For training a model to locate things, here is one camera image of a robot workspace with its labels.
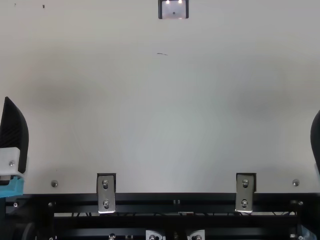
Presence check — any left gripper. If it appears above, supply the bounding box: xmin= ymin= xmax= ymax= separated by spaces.
xmin=0 ymin=96 xmax=30 ymax=199

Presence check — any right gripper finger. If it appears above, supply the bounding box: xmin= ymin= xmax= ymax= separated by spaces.
xmin=309 ymin=109 xmax=320 ymax=181

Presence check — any small square scanner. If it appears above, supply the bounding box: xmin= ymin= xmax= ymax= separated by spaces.
xmin=158 ymin=0 xmax=190 ymax=20

